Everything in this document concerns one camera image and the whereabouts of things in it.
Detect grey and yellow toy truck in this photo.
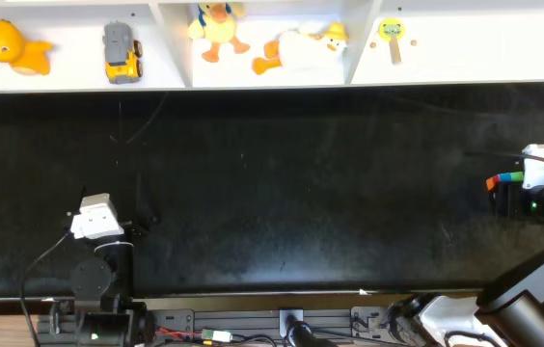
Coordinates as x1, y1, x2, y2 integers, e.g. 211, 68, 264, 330
101, 20, 145, 86

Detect yellow rattle drum toy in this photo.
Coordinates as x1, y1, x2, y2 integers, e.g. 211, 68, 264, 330
368, 17, 419, 66

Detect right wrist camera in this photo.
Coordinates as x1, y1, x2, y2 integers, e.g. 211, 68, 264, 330
521, 143, 544, 191

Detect mounting rail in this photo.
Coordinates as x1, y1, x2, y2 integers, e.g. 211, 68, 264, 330
35, 292, 495, 347

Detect yellow plush duck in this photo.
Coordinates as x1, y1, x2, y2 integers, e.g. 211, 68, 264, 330
187, 2, 252, 64

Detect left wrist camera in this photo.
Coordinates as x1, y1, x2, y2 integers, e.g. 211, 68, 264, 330
69, 192, 125, 241

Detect many-coloured puzzle cube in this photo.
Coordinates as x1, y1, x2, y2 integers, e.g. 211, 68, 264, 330
485, 171, 526, 192

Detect white shelf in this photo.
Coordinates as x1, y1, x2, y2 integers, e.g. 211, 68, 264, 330
0, 0, 544, 95

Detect orange toy figure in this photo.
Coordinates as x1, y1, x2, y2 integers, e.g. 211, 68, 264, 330
0, 18, 55, 77

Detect white plush goose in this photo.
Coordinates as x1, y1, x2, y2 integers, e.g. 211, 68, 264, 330
252, 21, 350, 76

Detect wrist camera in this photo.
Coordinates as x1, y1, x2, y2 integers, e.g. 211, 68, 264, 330
69, 192, 125, 241
521, 143, 544, 191

